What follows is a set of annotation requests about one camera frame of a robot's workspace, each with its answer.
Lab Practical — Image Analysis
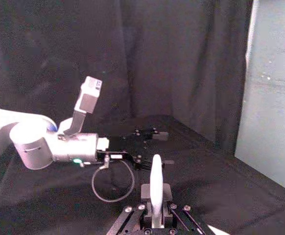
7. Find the thin dark looped cable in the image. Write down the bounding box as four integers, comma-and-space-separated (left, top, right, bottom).
91, 156, 136, 203

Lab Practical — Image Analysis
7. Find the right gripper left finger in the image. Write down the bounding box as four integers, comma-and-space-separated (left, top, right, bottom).
106, 184, 153, 235

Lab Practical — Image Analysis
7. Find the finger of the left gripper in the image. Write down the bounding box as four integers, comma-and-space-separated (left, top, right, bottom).
134, 126, 169, 142
134, 156, 175, 171

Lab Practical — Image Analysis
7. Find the black cloth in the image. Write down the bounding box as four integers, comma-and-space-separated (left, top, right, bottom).
0, 0, 285, 235

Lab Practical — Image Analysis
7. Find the pale wall panel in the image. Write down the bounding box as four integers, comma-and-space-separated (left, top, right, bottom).
234, 0, 285, 197

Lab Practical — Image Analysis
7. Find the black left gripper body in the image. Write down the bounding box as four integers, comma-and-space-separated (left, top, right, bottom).
97, 133, 148, 171

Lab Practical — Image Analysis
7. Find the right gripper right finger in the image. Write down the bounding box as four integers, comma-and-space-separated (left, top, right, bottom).
162, 184, 208, 235

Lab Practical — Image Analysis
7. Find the small white plastic piece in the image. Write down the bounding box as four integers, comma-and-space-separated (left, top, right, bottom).
149, 154, 165, 229

